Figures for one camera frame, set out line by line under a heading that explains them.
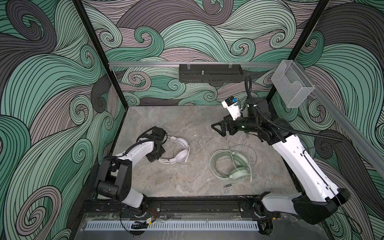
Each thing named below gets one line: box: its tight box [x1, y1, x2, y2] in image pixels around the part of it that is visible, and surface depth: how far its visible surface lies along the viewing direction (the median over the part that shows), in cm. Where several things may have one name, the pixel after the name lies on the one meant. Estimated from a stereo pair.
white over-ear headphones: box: [158, 136, 190, 164], surface depth 86 cm
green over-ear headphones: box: [222, 149, 249, 182], surface depth 83 cm
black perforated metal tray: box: [179, 64, 244, 83], surface depth 97 cm
